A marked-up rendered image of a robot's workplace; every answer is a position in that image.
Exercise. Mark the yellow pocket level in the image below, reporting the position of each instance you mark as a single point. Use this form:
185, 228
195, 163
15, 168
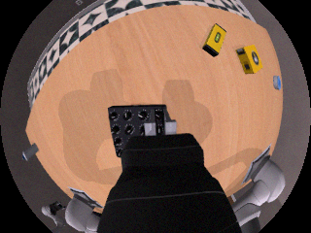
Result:
214, 41

